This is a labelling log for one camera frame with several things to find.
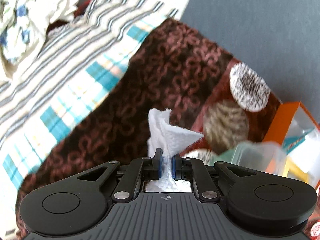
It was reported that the white paper tissue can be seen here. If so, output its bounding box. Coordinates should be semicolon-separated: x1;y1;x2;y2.
145;108;203;193

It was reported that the teal illustrated face mask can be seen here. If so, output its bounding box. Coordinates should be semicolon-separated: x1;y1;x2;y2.
282;129;317;154

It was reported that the clear lidded storage box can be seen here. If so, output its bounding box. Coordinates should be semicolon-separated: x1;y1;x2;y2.
209;141;315;185

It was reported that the red floral plush blanket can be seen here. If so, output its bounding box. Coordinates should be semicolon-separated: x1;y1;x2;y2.
15;17;320;240

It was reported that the orange rimmed white box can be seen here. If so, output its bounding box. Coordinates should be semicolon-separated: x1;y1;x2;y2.
263;102;319;190

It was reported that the striped bed sheet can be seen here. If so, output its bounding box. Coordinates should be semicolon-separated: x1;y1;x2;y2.
1;0;179;193

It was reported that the blue grey cushion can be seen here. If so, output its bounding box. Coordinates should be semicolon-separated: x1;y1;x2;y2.
182;0;319;119

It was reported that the floral pillow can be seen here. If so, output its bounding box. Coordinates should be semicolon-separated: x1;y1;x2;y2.
1;0;79;81

